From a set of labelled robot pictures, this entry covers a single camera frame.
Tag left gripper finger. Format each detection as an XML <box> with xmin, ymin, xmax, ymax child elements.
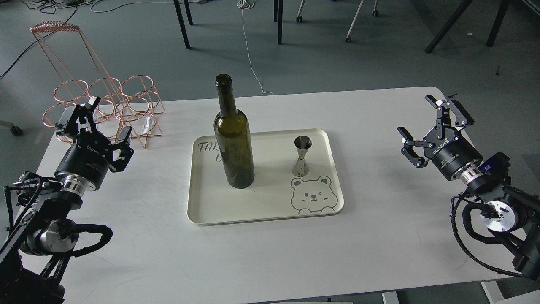
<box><xmin>56</xmin><ymin>97</ymin><xmax>101</xmax><ymax>136</ymax></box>
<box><xmin>109</xmin><ymin>126</ymin><xmax>134</xmax><ymax>173</ymax></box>

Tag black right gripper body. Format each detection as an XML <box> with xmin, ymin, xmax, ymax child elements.
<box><xmin>424</xmin><ymin>127</ymin><xmax>483</xmax><ymax>181</ymax></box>

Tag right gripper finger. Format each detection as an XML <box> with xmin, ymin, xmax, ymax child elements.
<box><xmin>397</xmin><ymin>126</ymin><xmax>435</xmax><ymax>168</ymax></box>
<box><xmin>425</xmin><ymin>95</ymin><xmax>475</xmax><ymax>137</ymax></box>

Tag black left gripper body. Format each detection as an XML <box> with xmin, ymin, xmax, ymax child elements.
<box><xmin>54</xmin><ymin>130</ymin><xmax>116</xmax><ymax>190</ymax></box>

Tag silver steel jigger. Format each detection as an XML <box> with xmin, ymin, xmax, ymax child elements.
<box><xmin>291</xmin><ymin>136</ymin><xmax>312</xmax><ymax>177</ymax></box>

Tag dark green wine bottle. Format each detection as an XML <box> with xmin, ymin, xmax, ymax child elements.
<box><xmin>213</xmin><ymin>73</ymin><xmax>255</xmax><ymax>189</ymax></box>

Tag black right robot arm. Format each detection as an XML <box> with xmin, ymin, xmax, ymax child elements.
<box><xmin>397</xmin><ymin>95</ymin><xmax>540</xmax><ymax>281</ymax></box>

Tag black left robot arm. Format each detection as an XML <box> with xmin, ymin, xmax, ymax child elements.
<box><xmin>1</xmin><ymin>97</ymin><xmax>134</xmax><ymax>304</ymax></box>

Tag black table legs right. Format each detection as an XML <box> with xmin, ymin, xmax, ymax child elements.
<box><xmin>424</xmin><ymin>0</ymin><xmax>511</xmax><ymax>54</ymax></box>

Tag black table legs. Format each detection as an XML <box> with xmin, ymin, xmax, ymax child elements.
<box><xmin>424</xmin><ymin>0</ymin><xmax>511</xmax><ymax>54</ymax></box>
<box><xmin>173</xmin><ymin>0</ymin><xmax>194</xmax><ymax>50</ymax></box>
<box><xmin>273</xmin><ymin>0</ymin><xmax>284</xmax><ymax>46</ymax></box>

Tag cream bear serving tray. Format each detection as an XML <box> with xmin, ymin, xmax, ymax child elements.
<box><xmin>187</xmin><ymin>128</ymin><xmax>345</xmax><ymax>225</ymax></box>

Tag black table legs left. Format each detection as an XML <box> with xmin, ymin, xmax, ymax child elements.
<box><xmin>173</xmin><ymin>0</ymin><xmax>194</xmax><ymax>50</ymax></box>

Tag white rolling chair base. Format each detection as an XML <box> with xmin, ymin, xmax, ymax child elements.
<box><xmin>295</xmin><ymin>0</ymin><xmax>379</xmax><ymax>43</ymax></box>

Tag black table legs centre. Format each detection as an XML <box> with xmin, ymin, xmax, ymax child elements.
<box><xmin>273</xmin><ymin>0</ymin><xmax>284</xmax><ymax>46</ymax></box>

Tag copper wire bottle rack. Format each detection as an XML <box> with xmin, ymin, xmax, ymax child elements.
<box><xmin>31</xmin><ymin>21</ymin><xmax>166</xmax><ymax>148</ymax></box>

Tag black floor cables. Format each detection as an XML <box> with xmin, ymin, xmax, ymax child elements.
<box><xmin>0</xmin><ymin>0</ymin><xmax>178</xmax><ymax>79</ymax></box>

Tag white floor cable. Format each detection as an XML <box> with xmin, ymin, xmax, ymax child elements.
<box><xmin>236</xmin><ymin>0</ymin><xmax>275</xmax><ymax>96</ymax></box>

